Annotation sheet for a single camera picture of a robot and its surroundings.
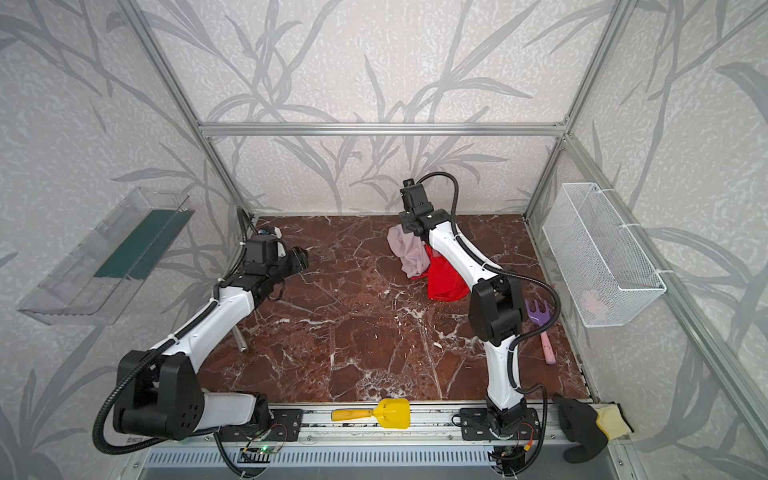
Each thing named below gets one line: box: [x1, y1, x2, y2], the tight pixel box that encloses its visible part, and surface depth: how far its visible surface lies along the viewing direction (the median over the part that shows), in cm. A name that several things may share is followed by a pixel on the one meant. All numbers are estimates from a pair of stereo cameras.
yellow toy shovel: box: [331, 398, 411, 429], surface depth 76 cm
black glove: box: [552, 394, 609, 463], surface depth 73 cm
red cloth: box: [411, 244, 471, 301], surface depth 99 cm
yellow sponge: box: [588, 401, 634, 440], surface depth 75 cm
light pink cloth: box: [387, 224, 430, 279], surface depth 101 cm
